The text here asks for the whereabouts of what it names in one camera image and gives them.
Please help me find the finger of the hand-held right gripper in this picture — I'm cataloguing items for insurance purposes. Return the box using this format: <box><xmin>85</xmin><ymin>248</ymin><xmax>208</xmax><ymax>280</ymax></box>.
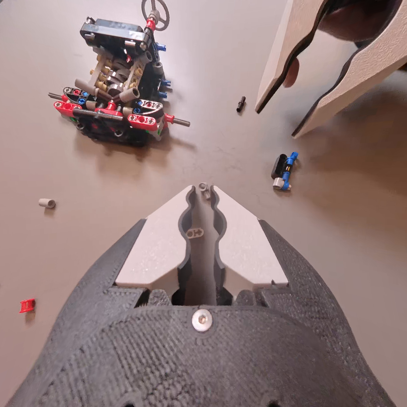
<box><xmin>292</xmin><ymin>0</ymin><xmax>407</xmax><ymax>139</ymax></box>
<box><xmin>255</xmin><ymin>0</ymin><xmax>329</xmax><ymax>114</ymax></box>

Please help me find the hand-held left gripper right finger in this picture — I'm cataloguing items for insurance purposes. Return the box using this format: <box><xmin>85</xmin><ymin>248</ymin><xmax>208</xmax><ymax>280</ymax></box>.
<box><xmin>210</xmin><ymin>185</ymin><xmax>290</xmax><ymax>299</ymax></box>

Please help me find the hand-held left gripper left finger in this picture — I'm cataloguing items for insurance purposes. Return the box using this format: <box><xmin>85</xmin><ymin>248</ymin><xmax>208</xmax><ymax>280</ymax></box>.
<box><xmin>114</xmin><ymin>185</ymin><xmax>196</xmax><ymax>297</ymax></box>

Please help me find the black lego cross connector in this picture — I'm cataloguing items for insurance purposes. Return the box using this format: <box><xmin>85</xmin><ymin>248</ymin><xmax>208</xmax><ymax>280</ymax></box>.
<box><xmin>271</xmin><ymin>154</ymin><xmax>287</xmax><ymax>179</ymax></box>

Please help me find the partly built lego car chassis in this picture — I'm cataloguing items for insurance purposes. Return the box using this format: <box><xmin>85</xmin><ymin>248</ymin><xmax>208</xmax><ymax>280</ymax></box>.
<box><xmin>48</xmin><ymin>0</ymin><xmax>191</xmax><ymax>147</ymax></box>

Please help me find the person's right hand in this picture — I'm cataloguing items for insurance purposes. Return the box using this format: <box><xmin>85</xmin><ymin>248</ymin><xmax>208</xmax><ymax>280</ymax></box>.
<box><xmin>284</xmin><ymin>3</ymin><xmax>395</xmax><ymax>88</ymax></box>

